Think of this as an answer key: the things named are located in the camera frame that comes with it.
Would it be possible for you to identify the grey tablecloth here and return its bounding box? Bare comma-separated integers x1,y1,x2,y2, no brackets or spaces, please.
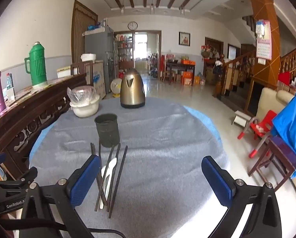
29,97,230,238

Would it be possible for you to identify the white printed cardboard box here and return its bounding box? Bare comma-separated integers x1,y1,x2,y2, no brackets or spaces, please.
85,61,106,100

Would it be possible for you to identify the grey refrigerator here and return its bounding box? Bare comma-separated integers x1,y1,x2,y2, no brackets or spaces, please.
84,31,115,93

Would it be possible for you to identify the orange box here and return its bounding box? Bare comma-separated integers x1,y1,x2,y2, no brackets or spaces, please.
181,71,194,86

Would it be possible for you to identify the brass coloured electric kettle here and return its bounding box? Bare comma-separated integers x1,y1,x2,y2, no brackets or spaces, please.
120,68,146,109

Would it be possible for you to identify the dark green utensil holder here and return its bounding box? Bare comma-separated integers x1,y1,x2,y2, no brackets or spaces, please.
94,113,120,148

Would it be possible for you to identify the dark carved wooden sideboard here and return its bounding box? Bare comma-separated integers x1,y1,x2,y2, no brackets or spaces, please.
0,73,88,179

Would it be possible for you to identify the brown door curtain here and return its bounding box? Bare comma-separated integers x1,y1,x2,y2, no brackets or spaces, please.
71,0,98,63

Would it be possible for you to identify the framed wall picture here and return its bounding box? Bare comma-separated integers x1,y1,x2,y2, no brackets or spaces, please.
178,32,191,46

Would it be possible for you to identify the wooden stair railing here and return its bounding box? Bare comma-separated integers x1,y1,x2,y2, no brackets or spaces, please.
214,51,256,97

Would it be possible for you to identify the green thermos jug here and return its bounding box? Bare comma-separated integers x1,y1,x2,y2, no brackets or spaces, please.
24,42,49,88

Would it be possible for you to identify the cream armchair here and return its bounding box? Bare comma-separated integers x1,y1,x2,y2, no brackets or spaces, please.
258,87,296,119

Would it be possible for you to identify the blue table cover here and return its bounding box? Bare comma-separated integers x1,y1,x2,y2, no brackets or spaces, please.
29,105,224,154

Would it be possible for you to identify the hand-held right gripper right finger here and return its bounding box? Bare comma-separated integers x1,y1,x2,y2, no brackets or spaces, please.
201,155,286,238

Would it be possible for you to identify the orange wooden pillar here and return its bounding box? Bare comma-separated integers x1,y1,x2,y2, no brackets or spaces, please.
247,0,281,82

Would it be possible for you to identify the small white fan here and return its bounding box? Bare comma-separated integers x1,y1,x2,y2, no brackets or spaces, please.
110,77,124,98

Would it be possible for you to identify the red child chair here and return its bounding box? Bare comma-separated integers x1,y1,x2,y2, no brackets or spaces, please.
238,110,278,158

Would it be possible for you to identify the wooden side table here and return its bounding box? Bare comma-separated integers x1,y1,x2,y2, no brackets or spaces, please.
165,62,196,82

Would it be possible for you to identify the dark wooden chair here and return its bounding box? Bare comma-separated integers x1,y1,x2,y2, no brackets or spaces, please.
248,136,296,182

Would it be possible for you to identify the clear water bottle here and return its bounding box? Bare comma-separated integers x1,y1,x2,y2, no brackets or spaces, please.
5,73,16,100

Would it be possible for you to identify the white foam box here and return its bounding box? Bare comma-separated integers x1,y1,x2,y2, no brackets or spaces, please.
81,53,97,62

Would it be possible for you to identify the pink wall calendar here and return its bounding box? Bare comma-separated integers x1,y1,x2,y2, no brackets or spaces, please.
255,20,273,60

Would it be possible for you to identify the white bowl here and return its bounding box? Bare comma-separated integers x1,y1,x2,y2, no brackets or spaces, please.
69,97,100,118

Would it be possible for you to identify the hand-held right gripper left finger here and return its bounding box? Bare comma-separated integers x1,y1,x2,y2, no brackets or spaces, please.
19,154,101,238

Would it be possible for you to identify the white step stool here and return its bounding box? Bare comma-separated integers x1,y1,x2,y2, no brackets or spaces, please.
232,111,252,126

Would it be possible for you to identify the white plastic spoon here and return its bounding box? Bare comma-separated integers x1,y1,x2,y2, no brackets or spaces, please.
100,165,107,210
105,157,117,201

